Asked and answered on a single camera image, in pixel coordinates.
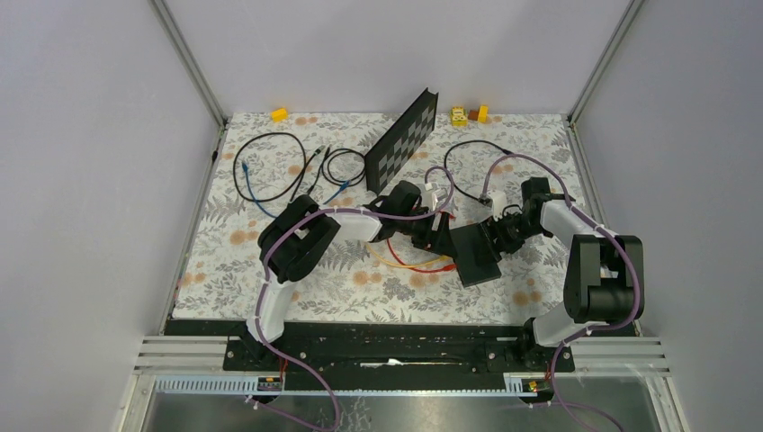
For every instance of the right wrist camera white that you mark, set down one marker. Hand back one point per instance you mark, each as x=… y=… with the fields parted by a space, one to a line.
x=496 y=200

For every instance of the yellow toy block left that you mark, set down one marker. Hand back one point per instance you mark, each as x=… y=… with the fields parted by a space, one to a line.
x=279 y=115

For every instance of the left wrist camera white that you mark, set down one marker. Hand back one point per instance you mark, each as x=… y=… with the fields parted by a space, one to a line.
x=434 y=196

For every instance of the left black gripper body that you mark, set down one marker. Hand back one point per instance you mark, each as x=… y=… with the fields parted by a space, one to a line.
x=418 y=229

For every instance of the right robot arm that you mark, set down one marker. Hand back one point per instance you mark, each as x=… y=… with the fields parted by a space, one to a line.
x=603 y=286

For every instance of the yellow patterned toy block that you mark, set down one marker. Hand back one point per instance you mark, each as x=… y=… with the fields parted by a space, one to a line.
x=458 y=117

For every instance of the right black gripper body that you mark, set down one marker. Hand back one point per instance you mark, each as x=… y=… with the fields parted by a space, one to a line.
x=511 y=231

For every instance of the black network switch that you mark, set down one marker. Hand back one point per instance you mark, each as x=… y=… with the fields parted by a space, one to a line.
x=475 y=260

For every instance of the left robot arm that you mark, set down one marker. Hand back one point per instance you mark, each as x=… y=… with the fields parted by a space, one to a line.
x=294 y=243

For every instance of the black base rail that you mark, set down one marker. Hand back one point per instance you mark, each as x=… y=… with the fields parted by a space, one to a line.
x=384 y=356

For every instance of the checkerboard calibration board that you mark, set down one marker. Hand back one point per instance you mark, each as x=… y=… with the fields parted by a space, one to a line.
x=395 y=147

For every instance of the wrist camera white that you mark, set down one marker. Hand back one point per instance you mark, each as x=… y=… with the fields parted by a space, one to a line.
x=496 y=200
x=434 y=196

